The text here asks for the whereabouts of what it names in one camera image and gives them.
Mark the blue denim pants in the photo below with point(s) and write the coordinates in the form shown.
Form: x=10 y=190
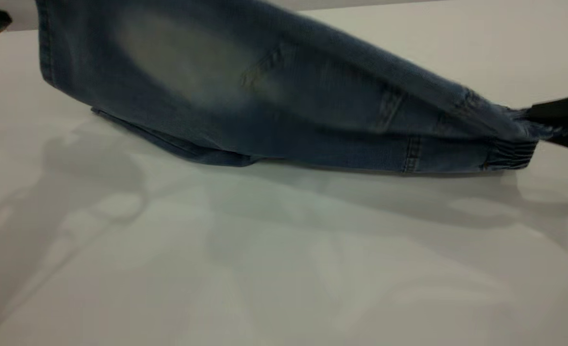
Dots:
x=312 y=105

